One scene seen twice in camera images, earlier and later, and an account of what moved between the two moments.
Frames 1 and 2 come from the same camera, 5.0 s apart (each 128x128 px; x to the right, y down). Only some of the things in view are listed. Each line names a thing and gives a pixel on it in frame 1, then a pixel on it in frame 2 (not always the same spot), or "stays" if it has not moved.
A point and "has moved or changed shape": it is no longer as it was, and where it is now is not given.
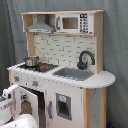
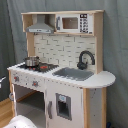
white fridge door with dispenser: x=64 y=106 stays
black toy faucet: x=83 y=65 stays
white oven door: x=27 y=103 has moved or changed shape
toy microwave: x=75 y=23 stays
